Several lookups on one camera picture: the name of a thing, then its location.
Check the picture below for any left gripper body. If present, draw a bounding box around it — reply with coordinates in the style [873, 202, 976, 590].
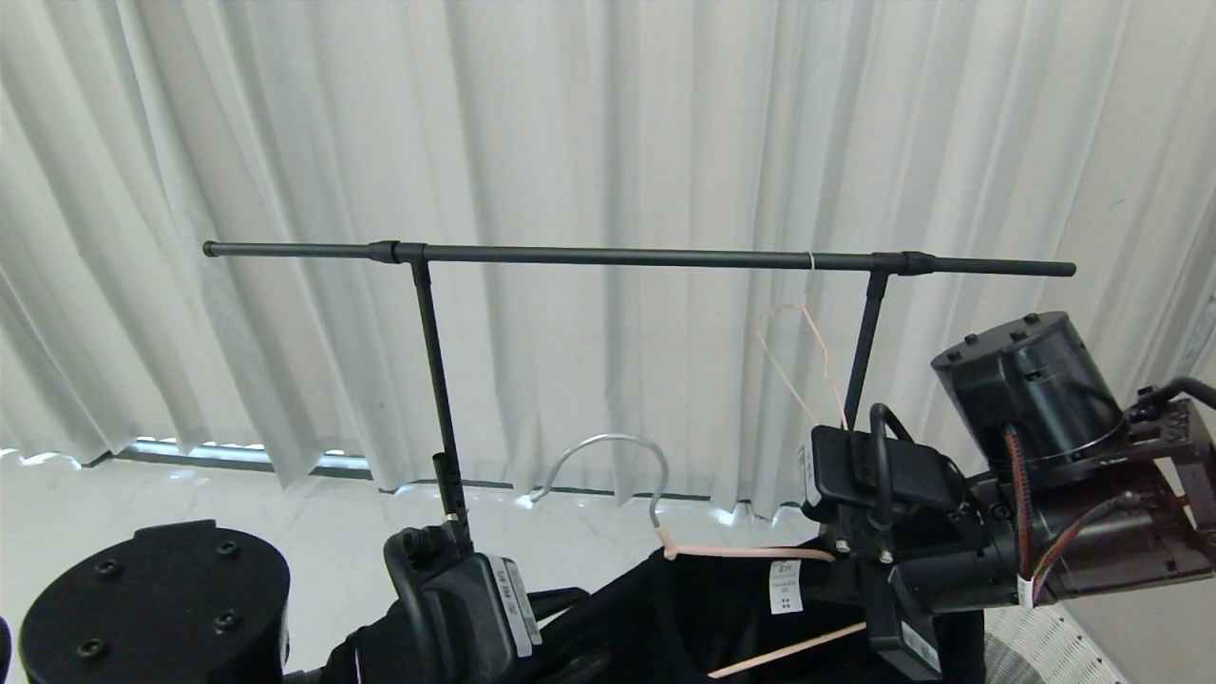
[356, 549, 544, 684]

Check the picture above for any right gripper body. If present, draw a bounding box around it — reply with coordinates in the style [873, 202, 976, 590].
[860, 541, 1025, 683]

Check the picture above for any black garment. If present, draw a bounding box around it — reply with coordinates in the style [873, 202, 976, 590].
[513, 546, 984, 684]

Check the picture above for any pink clothes hanger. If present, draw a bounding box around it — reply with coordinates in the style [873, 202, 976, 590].
[530, 434, 867, 679]
[756, 302, 850, 430]

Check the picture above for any white laundry basket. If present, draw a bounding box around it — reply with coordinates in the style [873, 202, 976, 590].
[983, 603, 1108, 684]

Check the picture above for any black clothes rack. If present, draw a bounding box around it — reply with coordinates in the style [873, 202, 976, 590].
[202, 239, 1077, 557]

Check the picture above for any window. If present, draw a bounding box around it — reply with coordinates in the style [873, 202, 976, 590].
[114, 435, 371, 476]

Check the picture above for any white curtain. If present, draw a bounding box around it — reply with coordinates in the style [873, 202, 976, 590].
[0, 0, 1216, 519]

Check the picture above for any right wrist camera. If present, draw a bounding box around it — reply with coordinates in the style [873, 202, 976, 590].
[798, 425, 989, 571]

